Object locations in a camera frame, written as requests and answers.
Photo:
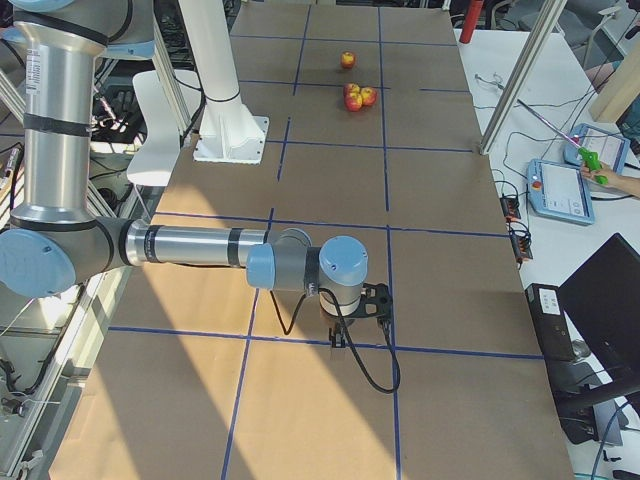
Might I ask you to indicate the lone red yellow apple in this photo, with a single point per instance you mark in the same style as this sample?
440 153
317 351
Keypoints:
347 60

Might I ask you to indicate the person's hand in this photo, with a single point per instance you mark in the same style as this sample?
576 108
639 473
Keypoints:
613 178

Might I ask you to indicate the lower orange black adapter box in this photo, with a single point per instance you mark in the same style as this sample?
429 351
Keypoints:
521 244

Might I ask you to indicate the orange black adapter box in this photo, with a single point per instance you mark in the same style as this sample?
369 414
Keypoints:
510 207
521 244

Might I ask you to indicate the black computer box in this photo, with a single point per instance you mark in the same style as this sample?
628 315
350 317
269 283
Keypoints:
549 321

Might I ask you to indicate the upper orange black adapter box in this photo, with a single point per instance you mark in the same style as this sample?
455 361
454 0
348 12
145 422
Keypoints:
510 207

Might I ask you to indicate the front red apple in cluster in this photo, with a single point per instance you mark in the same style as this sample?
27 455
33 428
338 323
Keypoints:
353 101

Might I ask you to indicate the red apple in cluster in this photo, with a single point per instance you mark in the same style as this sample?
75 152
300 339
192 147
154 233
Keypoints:
353 101
369 96

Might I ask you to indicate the right red apple in cluster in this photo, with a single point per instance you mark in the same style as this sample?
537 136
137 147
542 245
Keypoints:
369 96

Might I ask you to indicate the back yellow apple in cluster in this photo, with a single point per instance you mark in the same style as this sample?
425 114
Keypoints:
351 88

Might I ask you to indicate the white chair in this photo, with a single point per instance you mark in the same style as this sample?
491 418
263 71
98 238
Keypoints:
154 162

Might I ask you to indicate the near blue teach pendant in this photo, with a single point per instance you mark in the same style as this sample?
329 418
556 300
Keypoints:
557 190

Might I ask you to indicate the blue teach pendant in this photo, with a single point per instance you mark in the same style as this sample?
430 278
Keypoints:
557 190
612 148

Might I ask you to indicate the black monitor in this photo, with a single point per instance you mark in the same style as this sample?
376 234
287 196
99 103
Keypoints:
601 298

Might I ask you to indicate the far blue teach pendant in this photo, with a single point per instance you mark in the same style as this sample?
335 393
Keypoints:
612 148

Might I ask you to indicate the red cylinder on table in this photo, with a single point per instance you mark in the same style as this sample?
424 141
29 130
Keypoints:
471 18

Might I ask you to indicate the wooden beam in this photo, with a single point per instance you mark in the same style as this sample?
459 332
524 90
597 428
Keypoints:
617 88

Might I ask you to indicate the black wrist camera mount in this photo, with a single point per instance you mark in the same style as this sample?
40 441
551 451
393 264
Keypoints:
375 302

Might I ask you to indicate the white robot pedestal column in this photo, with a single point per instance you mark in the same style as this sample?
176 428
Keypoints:
228 132

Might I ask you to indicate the green toy grabber handle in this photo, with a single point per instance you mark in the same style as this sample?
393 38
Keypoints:
591 161

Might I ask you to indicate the aluminium frame post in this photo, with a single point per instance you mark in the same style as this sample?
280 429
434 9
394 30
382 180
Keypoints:
547 19

